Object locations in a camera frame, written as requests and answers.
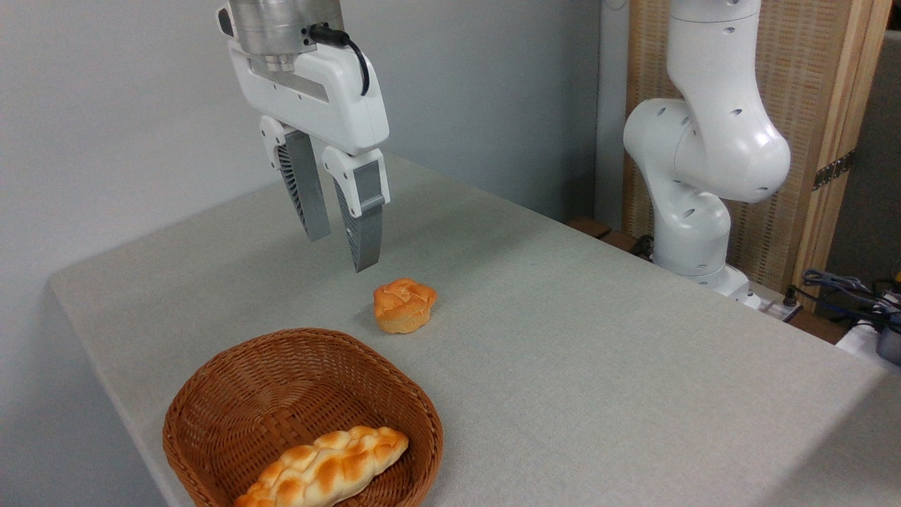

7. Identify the brown wooden block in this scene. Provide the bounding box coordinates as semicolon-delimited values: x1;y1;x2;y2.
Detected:
566;216;613;240

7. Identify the woven wooden folding screen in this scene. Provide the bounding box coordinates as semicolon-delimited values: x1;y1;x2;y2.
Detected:
623;0;893;311

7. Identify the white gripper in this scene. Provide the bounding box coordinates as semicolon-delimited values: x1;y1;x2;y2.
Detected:
227;39;390;273

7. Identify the braided bread loaf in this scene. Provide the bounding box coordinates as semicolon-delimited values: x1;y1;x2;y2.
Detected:
234;425;410;507

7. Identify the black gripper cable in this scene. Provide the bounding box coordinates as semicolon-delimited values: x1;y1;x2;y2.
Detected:
308;25;371;96

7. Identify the metal screen hinge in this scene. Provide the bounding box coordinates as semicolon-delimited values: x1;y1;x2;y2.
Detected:
813;149;857;191

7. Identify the round muffin-shaped bread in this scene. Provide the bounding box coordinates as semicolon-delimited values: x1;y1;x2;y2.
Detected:
373;278;438;334

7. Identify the brown woven wicker basket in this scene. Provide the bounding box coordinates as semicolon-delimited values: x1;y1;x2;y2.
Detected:
163;327;444;507

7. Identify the blue-grey cable bundle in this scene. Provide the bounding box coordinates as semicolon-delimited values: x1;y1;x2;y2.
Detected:
801;268;901;333

